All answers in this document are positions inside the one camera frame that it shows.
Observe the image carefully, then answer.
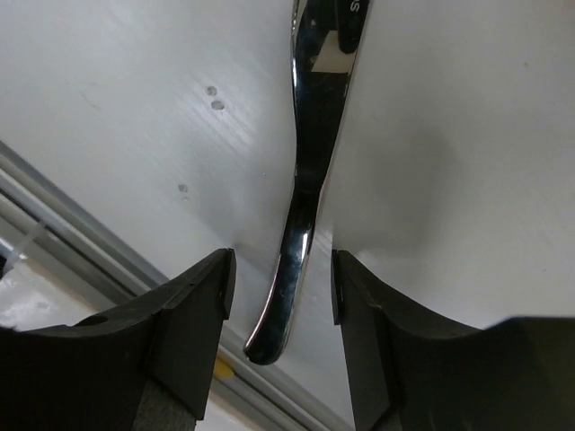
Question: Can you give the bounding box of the silver table knife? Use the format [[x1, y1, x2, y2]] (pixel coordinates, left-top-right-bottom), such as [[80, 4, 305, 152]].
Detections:
[[243, 0, 369, 365]]

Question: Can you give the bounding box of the aluminium front rail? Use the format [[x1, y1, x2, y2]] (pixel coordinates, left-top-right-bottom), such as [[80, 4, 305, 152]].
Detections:
[[1, 145, 353, 430]]

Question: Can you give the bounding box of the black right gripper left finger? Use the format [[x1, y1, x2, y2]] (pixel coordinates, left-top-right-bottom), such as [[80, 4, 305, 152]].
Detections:
[[1, 249, 236, 430]]

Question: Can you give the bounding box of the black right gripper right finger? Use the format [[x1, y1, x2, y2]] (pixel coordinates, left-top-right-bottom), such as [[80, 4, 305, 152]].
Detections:
[[332, 251, 574, 430]]

